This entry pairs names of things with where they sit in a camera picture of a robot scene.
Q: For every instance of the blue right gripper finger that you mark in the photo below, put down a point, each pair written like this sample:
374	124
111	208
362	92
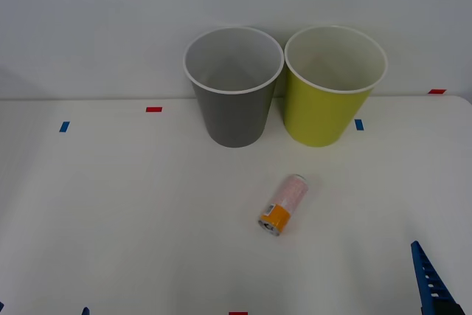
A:
427	278

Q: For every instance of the grey plastic waste bin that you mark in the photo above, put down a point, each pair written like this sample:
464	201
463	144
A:
236	119

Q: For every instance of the pink and orange drink can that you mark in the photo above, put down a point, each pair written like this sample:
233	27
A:
285	204

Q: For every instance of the yellow-green plastic waste bin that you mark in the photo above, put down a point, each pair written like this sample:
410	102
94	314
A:
321	116

